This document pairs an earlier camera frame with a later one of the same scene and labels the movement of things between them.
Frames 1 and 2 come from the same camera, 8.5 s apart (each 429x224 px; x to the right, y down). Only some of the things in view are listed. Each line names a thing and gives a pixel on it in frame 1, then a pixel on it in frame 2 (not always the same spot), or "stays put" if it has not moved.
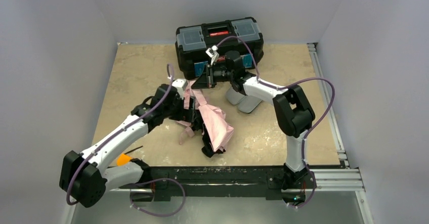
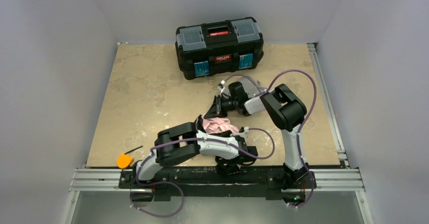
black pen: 133,149 stays put
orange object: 123,160 stays put
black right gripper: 211,76 to 218,105
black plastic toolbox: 191,42 stays put
